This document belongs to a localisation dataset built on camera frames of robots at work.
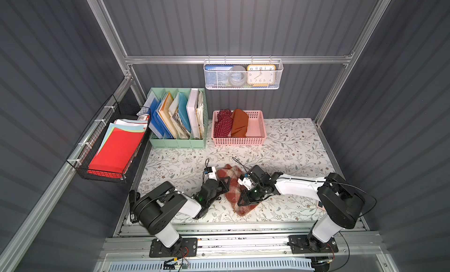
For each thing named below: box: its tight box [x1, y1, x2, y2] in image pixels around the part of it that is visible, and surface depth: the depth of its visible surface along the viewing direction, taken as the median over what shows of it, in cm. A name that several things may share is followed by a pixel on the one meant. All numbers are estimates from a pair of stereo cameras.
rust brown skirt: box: [230, 109, 249, 138], surface depth 118 cm
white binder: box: [186, 87, 201, 139], surface depth 99 cm
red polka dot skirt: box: [213, 109, 234, 138], surface depth 114 cm
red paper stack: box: [86, 127, 145, 179], surface depth 71 cm
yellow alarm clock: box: [246, 63, 276, 87], surface depth 90 cm
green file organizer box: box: [147, 87, 209, 149], surface depth 103 cm
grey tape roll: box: [228, 65, 247, 86], surface depth 89 cm
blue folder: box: [150, 97, 174, 139], surface depth 101 cm
